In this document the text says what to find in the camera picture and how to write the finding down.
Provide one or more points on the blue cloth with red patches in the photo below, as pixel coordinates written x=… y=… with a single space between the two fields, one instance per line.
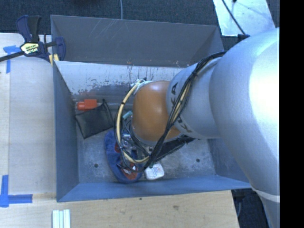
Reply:
x=111 y=158

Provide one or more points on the dark green fabric pouch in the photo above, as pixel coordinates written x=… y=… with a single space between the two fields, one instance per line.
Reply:
x=95 y=122

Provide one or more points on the grey metal bin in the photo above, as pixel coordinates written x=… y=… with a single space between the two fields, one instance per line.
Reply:
x=90 y=155

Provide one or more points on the white printed packet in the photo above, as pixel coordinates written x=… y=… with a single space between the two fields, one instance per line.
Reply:
x=154 y=173

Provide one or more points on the pale wood board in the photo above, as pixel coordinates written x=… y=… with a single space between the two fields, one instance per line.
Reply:
x=31 y=127

